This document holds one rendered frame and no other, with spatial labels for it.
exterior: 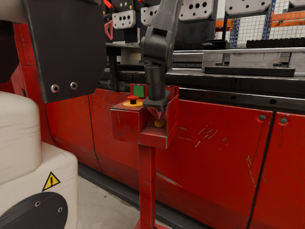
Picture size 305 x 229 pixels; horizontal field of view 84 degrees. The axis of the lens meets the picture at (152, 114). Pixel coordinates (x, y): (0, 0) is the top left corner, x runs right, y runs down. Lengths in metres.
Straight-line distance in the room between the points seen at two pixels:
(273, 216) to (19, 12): 0.92
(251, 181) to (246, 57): 0.49
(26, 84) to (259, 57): 1.52
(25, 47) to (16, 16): 1.42
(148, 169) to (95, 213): 0.70
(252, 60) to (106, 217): 1.15
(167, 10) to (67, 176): 0.42
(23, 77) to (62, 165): 1.39
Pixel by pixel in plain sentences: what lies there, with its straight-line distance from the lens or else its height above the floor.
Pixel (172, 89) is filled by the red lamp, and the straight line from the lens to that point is 0.64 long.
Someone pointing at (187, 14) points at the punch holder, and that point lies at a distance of 0.87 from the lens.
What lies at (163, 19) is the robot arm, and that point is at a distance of 0.49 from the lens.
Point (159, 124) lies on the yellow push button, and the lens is 0.60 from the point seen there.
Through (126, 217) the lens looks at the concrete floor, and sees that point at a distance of 1.25.
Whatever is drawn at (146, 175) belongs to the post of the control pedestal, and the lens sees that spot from 0.70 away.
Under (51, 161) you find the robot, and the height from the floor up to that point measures 0.80.
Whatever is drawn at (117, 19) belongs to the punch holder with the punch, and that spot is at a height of 1.14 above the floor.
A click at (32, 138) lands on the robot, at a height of 0.84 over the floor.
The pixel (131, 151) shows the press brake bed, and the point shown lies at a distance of 1.03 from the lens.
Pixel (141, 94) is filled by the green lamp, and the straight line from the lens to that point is 0.69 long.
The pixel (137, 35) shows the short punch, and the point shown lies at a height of 1.06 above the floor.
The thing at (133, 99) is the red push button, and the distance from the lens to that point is 0.59.
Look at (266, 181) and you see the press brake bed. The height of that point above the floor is 0.50.
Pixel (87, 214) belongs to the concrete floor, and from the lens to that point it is 1.31.
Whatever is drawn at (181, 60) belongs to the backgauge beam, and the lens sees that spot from 1.14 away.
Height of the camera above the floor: 0.93
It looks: 18 degrees down
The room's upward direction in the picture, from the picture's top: straight up
